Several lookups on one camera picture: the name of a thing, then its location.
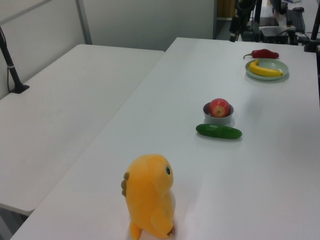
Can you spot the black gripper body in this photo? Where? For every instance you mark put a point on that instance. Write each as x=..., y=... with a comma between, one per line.
x=246, y=8

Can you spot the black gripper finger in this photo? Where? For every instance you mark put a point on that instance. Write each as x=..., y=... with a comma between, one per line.
x=242, y=25
x=234, y=28

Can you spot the red chili pepper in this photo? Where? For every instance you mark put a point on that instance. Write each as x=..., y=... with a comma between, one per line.
x=265, y=53

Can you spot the pale green plastic plate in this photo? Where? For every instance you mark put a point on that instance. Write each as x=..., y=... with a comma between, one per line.
x=275, y=65

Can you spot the yellow banana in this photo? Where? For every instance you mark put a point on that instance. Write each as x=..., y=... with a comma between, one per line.
x=262, y=71

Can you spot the black computer mouse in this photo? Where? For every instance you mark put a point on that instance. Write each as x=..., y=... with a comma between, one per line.
x=298, y=9

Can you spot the black keyboard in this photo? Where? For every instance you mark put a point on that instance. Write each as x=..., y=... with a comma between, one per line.
x=297, y=21

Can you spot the red apple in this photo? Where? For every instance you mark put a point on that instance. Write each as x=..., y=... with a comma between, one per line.
x=219, y=107

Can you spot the small grey bowl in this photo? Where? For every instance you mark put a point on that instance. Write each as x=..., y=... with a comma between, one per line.
x=217, y=120

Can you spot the green cucumber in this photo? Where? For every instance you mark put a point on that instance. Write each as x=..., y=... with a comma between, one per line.
x=217, y=130

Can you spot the yellow plush toy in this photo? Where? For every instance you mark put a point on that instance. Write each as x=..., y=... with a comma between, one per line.
x=147, y=190

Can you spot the white side table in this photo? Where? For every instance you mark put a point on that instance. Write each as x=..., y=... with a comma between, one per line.
x=62, y=112

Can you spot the black pole with flat base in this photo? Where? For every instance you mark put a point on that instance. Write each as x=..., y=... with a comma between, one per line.
x=12, y=71

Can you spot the black camera stand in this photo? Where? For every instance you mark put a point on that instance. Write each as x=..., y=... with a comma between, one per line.
x=313, y=32

